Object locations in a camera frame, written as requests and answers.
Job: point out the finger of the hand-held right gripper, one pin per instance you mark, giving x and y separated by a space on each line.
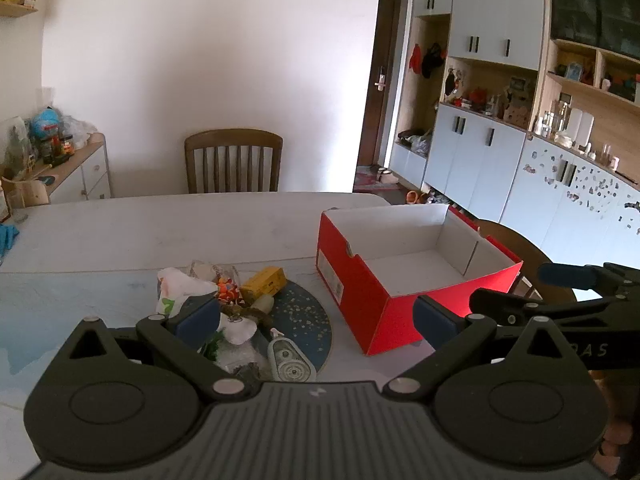
565 275
495 300

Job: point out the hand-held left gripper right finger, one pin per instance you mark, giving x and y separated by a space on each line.
435 322

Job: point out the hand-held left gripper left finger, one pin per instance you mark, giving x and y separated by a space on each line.
197 317

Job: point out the printed tissue pack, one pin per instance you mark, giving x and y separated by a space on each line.
175 287

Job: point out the clear bag of orange candies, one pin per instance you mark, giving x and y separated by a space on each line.
227 287

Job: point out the green-haired plush doll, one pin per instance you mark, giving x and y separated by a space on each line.
237 332

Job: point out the small yellow box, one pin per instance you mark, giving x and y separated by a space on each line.
262 282

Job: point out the dark plastic packet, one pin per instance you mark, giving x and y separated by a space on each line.
247 374

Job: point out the red cardboard box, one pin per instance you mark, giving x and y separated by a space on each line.
360 305

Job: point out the brown wooden chair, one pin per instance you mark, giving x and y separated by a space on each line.
232 136
520 245

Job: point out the round blue speckled placemat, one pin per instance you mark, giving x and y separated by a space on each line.
310 320

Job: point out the row of white sneakers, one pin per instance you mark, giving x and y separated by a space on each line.
437 196

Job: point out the pair of orange sandals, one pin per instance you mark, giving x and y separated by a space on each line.
414 196

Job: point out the white canister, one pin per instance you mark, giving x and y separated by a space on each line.
587 130
575 122

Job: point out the pair of beige slippers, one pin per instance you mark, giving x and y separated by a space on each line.
387 176

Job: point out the patterned pink rug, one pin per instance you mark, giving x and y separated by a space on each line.
367 181

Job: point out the grey plastic bag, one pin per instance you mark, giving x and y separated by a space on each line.
417 142

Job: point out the cardboard robot toy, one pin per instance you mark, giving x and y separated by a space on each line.
517 105

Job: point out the white sideboard with wooden top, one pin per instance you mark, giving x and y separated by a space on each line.
92 170

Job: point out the light wooden holder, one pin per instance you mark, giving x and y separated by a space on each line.
32 192

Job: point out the blue cloth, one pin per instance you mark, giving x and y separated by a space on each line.
6 237

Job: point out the dark brown door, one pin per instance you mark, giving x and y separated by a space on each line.
385 120

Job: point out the clear drinking glass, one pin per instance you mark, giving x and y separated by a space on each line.
16 207

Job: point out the jar with orange contents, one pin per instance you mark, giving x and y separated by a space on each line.
67 147

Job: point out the white plastic bag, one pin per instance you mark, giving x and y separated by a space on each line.
77 130

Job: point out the glass dome ornament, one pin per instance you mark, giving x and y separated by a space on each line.
17 150

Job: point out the blue plush toy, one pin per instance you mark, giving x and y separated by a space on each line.
45 122

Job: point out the black bag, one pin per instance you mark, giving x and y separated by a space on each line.
432 60

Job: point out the silver door lock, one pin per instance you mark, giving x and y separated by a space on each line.
380 79

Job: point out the red hat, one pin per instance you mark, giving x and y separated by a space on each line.
415 58

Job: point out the white and wood wall cabinet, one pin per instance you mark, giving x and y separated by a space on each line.
475 160

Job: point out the wooden wall shelf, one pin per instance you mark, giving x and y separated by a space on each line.
17 8

